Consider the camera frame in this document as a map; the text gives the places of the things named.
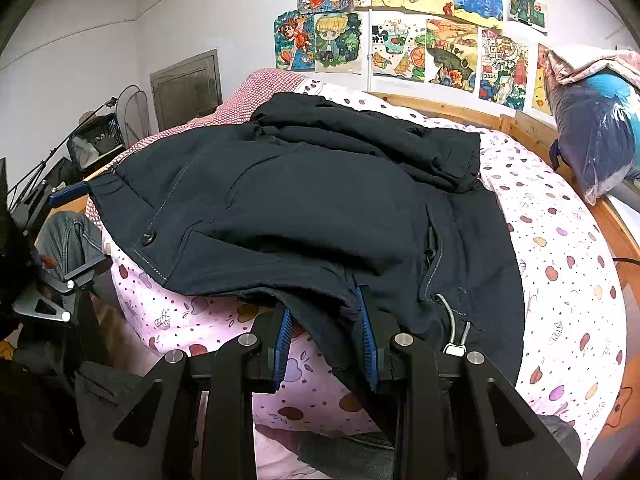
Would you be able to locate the black winter jacket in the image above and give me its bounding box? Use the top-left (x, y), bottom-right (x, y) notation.
top-left (90, 93), bottom-right (525, 392)

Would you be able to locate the standing electric fan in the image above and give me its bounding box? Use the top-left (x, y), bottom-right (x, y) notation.
top-left (115, 84), bottom-right (151, 148)

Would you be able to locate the pink apple-print quilt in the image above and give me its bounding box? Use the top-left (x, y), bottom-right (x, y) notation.
top-left (91, 70), bottom-right (626, 477)

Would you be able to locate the red checkered pillow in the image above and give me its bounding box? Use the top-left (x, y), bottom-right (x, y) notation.
top-left (84, 67), bottom-right (309, 216)

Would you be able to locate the mermaid girl drawing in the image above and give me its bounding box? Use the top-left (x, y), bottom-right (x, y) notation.
top-left (273, 10), bottom-right (314, 72)

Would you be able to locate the blond boy drawing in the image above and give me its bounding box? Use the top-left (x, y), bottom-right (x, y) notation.
top-left (314, 12), bottom-right (362, 74)

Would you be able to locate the yellow bear drawing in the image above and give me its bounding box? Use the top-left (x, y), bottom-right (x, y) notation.
top-left (532, 44), bottom-right (552, 116)

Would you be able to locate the oranges and cup drawing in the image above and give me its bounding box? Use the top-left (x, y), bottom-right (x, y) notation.
top-left (371, 12), bottom-right (426, 82)

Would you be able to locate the bagged bedding bundle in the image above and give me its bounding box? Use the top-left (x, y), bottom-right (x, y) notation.
top-left (546, 48), bottom-right (639, 204)

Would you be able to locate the red 2024 festive drawing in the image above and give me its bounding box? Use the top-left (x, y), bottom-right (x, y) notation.
top-left (478, 29), bottom-right (529, 110)

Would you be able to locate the landscape dinosaur drawing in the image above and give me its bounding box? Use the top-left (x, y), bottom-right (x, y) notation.
top-left (426, 18), bottom-right (478, 93)

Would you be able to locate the wooden bed frame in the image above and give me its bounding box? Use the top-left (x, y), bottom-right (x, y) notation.
top-left (34, 91), bottom-right (640, 461)

